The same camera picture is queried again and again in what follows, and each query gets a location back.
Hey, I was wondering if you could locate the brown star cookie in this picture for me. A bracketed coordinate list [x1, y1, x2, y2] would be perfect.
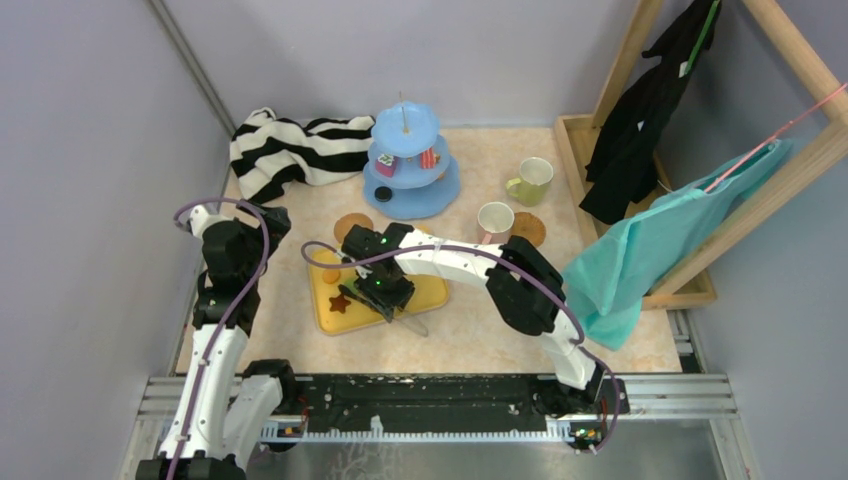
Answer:
[329, 293, 351, 314]

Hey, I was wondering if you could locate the yellow plastic tray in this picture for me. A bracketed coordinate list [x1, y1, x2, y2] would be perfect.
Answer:
[301, 222, 449, 337]

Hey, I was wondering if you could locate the black macaron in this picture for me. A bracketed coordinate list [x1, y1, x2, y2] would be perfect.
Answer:
[373, 186, 393, 203]

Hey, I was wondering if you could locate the blue three-tier cake stand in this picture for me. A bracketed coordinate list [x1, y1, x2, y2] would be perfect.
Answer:
[363, 100, 461, 220]

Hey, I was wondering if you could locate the purple triangular cake slice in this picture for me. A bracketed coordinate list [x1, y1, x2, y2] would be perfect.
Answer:
[374, 153, 399, 178]

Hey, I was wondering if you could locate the red striped cake slice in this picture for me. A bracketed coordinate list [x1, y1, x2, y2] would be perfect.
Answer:
[419, 147, 440, 170]

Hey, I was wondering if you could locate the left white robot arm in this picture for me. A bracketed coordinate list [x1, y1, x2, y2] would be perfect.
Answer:
[135, 200, 300, 479]

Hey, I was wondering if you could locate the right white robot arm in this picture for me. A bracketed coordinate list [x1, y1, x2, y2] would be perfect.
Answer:
[337, 223, 603, 412]

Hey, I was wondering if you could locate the left woven round coaster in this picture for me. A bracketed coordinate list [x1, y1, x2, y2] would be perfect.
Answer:
[333, 212, 374, 244]

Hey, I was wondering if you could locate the woven round coaster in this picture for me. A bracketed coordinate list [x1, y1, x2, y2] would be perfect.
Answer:
[512, 211, 547, 247]
[333, 212, 374, 244]

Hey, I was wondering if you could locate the black white striped cloth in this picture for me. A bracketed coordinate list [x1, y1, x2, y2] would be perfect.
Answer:
[229, 107, 376, 204]

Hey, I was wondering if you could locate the pink mug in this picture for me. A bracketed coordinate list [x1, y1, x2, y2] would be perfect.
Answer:
[477, 202, 515, 244]

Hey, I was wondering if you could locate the right woven round coaster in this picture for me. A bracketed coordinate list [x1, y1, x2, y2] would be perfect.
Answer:
[512, 211, 547, 247]

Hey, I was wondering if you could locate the green mug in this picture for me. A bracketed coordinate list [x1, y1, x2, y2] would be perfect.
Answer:
[505, 157, 554, 207]

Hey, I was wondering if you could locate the teal hanging shirt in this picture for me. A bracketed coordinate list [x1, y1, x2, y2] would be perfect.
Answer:
[562, 140, 793, 350]

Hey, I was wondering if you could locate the black hanging garment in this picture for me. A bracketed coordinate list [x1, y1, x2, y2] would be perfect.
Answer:
[580, 1, 722, 225]

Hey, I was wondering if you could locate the wooden clothes rack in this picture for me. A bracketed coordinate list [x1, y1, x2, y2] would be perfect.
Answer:
[553, 0, 847, 310]

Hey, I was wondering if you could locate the pink clothes hanger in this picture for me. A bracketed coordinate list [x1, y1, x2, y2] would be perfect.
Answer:
[700, 83, 847, 193]

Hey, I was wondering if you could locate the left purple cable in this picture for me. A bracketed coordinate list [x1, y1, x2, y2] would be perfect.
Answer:
[162, 196, 272, 480]

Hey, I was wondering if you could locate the purple cable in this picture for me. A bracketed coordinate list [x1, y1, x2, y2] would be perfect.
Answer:
[162, 196, 272, 480]
[300, 240, 627, 454]

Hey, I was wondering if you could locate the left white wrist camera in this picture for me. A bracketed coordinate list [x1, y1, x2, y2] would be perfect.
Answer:
[185, 205, 222, 239]

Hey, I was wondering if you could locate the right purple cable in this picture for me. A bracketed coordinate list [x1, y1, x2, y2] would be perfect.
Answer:
[300, 240, 627, 454]

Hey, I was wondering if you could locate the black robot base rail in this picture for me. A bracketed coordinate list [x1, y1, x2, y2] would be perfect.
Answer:
[259, 374, 630, 451]

